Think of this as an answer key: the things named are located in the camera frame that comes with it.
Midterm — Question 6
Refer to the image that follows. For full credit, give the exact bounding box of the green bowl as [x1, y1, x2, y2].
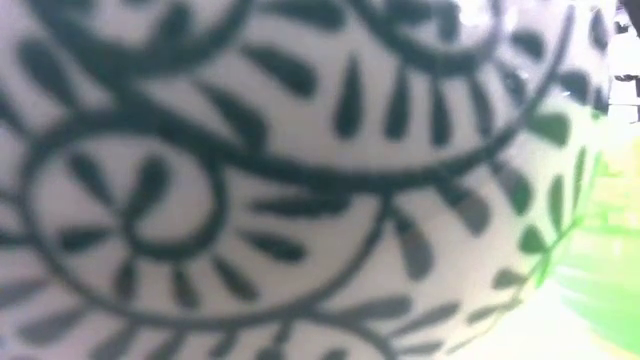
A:
[547, 112, 640, 357]

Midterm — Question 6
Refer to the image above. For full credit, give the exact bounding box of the red leaf pattern bowl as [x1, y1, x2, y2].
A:
[0, 0, 615, 360]

